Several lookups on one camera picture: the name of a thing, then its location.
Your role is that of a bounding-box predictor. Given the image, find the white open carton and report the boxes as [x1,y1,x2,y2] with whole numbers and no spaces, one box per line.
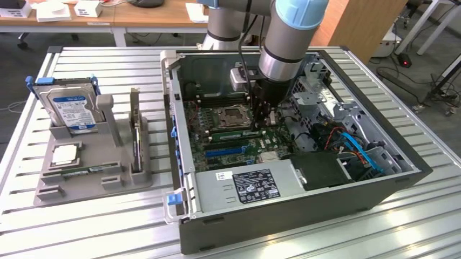
[35,0,72,23]

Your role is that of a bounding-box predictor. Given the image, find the white floor unit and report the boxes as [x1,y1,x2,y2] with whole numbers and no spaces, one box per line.
[370,29,404,59]

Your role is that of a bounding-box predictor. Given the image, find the green motherboard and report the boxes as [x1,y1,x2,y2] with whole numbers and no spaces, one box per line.
[182,91,299,173]

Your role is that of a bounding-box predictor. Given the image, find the hard disk with blue label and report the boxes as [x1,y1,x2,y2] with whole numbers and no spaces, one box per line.
[33,78,99,135]

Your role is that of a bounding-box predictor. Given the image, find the black open PC case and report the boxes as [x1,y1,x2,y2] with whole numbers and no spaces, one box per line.
[160,48,433,256]

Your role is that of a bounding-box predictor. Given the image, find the black chair caster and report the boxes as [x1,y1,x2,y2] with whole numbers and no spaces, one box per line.
[16,32,32,50]

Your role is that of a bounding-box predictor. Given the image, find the grey power supply unit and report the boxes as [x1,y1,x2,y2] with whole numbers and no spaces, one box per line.
[187,159,307,214]

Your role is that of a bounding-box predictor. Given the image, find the thin red wire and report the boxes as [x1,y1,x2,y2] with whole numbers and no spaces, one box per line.
[323,126,366,165]

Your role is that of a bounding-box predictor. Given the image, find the clear plastic case handle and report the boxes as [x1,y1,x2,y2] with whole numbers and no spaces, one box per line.
[163,188,187,225]

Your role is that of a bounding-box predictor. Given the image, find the blue expansion card retainer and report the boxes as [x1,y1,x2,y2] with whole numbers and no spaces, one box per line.
[168,114,180,169]

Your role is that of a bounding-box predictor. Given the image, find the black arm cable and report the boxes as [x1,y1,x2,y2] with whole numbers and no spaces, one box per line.
[235,0,267,91]

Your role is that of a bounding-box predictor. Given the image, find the silver perforated drive cage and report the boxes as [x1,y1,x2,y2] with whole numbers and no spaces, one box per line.
[290,61,342,127]

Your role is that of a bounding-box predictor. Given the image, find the graphics card with metal bracket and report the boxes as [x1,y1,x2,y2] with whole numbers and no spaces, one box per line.
[128,86,144,173]

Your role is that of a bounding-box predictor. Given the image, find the blue expansion slot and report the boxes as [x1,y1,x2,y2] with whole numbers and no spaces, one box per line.
[204,147,242,159]

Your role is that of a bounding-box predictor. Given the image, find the dark grey computer mouse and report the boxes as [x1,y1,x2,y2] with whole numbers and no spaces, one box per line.
[130,0,166,8]

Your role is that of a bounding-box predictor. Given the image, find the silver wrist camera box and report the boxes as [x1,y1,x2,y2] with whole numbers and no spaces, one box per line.
[228,67,259,92]

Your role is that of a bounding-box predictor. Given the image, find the silver CPU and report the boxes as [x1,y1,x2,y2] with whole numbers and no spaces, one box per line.
[51,145,80,165]

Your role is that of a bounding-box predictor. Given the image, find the wooden desk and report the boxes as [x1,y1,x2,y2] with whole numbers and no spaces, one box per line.
[0,0,321,48]

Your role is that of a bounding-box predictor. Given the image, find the silver metal disk bay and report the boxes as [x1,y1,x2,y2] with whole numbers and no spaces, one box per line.
[333,104,421,181]

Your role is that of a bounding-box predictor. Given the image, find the green RAM stick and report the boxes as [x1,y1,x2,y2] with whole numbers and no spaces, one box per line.
[60,165,115,178]
[210,129,262,144]

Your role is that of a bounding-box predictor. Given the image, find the white labelled cardboard box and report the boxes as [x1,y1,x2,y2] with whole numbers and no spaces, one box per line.
[73,0,104,18]
[0,0,33,18]

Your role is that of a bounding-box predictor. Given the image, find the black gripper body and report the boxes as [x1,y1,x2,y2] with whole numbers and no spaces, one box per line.
[251,77,293,109]

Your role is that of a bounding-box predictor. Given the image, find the grey parts rack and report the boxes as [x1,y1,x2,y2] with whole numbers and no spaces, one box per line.
[32,87,154,208]

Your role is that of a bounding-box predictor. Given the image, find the blue disk caddy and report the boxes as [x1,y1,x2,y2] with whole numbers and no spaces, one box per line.
[24,72,100,98]

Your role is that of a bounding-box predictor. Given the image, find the CPU socket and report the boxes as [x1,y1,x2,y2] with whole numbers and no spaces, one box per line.
[212,104,253,130]

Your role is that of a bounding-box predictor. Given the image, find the white desk frame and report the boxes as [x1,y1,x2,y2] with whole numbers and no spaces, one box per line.
[394,0,461,56]

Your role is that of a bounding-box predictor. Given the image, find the white paper stack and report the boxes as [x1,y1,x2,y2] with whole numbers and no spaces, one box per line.
[186,2,210,23]

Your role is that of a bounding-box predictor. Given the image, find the wooden cabinet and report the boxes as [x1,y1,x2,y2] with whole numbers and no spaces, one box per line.
[309,0,410,65]

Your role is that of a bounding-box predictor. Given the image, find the black power adapter red light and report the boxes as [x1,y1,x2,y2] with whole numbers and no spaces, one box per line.
[394,53,412,68]

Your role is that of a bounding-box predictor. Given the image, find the black wire bundle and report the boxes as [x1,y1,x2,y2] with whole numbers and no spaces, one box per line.
[311,122,342,152]

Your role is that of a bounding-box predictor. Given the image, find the blue flat wire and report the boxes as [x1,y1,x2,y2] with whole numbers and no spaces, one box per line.
[339,131,373,170]

